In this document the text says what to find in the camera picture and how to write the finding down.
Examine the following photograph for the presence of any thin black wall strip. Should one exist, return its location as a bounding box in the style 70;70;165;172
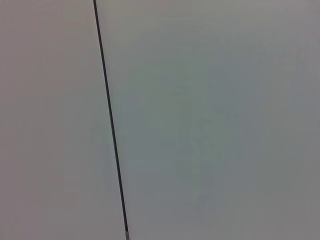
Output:
92;0;131;240

